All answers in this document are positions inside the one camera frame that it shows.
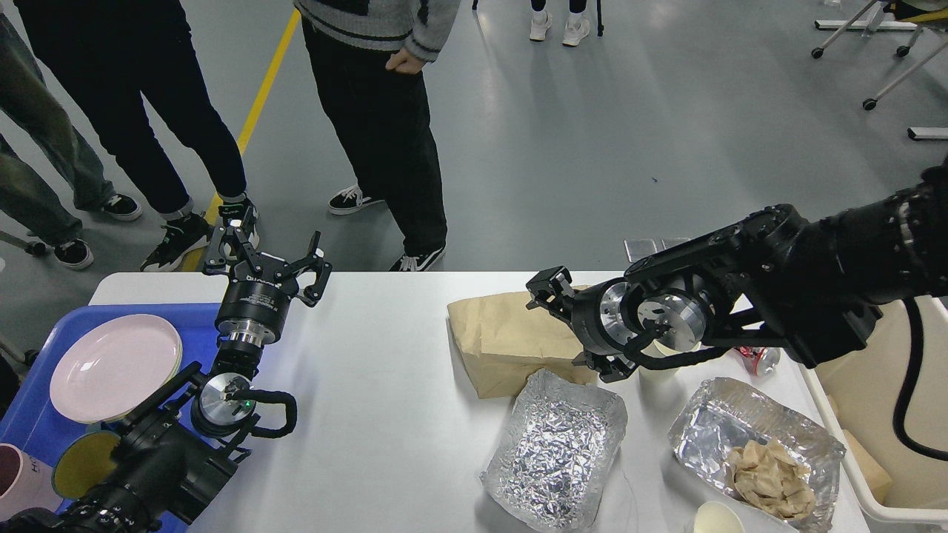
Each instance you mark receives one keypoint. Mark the person in grey sweater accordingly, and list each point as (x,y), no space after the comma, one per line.
(367,59)

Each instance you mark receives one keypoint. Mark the foil with paper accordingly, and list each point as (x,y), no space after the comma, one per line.
(756,450)

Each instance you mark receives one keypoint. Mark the pink mug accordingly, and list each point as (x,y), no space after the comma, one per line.
(26,482)

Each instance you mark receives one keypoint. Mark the blue-grey mug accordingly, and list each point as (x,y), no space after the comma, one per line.
(85,463)

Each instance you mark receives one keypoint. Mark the yellow plate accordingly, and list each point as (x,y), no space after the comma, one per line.
(135,378)

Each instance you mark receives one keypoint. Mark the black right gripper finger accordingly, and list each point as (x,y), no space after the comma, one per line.
(553,290)
(609,368)

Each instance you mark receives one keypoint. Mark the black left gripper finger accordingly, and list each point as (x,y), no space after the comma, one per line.
(231,251)
(314,261)

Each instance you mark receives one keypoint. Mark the blue plastic tray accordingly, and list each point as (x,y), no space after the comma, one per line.
(36,427)

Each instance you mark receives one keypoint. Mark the person in olive trousers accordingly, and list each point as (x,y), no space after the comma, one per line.
(25,196)

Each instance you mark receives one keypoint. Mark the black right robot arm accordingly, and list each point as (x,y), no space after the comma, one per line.
(774,279)

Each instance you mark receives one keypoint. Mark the brown paper bag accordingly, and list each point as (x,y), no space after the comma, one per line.
(502,343)

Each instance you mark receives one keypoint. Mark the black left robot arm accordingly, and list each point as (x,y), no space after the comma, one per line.
(176,449)

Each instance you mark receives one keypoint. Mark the white lid bottom edge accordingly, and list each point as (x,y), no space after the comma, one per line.
(714,517)

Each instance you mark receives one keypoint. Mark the pink plate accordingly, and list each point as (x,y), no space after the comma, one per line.
(78,385)

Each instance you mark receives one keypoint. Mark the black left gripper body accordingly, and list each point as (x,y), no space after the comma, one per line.
(258,296)

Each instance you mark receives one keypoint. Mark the beige plastic bin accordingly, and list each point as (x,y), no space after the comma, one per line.
(857,394)

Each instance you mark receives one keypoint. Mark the crushed red soda can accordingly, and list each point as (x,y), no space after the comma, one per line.
(759,360)

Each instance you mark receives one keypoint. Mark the metal floor plate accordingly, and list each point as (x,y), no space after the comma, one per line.
(667,243)
(637,249)

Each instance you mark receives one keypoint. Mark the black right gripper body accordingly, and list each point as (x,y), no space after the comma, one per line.
(599,321)

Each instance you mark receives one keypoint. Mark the person in dark jeans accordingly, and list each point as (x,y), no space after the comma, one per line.
(112,58)

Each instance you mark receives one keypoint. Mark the aluminium foil tray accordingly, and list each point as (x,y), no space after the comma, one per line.
(552,462)

